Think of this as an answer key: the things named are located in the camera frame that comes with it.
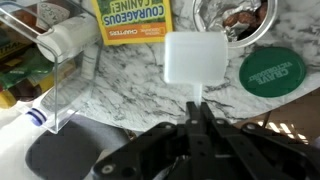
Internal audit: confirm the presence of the green round lid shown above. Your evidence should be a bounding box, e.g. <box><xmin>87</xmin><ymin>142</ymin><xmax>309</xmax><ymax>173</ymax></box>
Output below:
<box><xmin>238</xmin><ymin>46</ymin><xmax>308</xmax><ymax>99</ymax></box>

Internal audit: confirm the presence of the open glass container with foil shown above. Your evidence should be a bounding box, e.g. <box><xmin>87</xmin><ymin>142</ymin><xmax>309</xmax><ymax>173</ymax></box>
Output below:
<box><xmin>191</xmin><ymin>0</ymin><xmax>279</xmax><ymax>50</ymax></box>

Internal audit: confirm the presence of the grey office chair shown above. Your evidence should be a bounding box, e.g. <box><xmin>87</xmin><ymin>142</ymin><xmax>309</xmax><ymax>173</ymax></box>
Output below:
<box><xmin>24</xmin><ymin>114</ymin><xmax>135</xmax><ymax>180</ymax></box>

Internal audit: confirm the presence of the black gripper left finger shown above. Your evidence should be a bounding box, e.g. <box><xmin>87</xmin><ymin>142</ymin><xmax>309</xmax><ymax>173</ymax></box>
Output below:
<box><xmin>166</xmin><ymin>101</ymin><xmax>214</xmax><ymax>180</ymax></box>

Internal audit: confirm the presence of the yellow children's book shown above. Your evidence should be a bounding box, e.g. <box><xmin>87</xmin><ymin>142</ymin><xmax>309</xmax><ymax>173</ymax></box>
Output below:
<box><xmin>91</xmin><ymin>0</ymin><xmax>175</xmax><ymax>47</ymax></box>

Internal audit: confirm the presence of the clear acrylic organizer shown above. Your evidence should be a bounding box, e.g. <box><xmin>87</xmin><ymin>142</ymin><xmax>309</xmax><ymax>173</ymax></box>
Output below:
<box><xmin>0</xmin><ymin>1</ymin><xmax>103</xmax><ymax>135</ymax></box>

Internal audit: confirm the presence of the yellow lidded jar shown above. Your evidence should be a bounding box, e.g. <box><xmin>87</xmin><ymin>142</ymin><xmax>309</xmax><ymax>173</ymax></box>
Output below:
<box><xmin>0</xmin><ymin>89</ymin><xmax>18</xmax><ymax>110</ymax></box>

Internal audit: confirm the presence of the blue capped white bottle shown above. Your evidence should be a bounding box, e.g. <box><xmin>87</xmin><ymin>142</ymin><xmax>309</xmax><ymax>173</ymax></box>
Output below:
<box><xmin>25</xmin><ymin>99</ymin><xmax>52</xmax><ymax>128</ymax></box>

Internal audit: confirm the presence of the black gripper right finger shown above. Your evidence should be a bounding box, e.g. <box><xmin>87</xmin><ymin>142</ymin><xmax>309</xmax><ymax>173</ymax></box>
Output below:
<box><xmin>200</xmin><ymin>102</ymin><xmax>278</xmax><ymax>180</ymax></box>

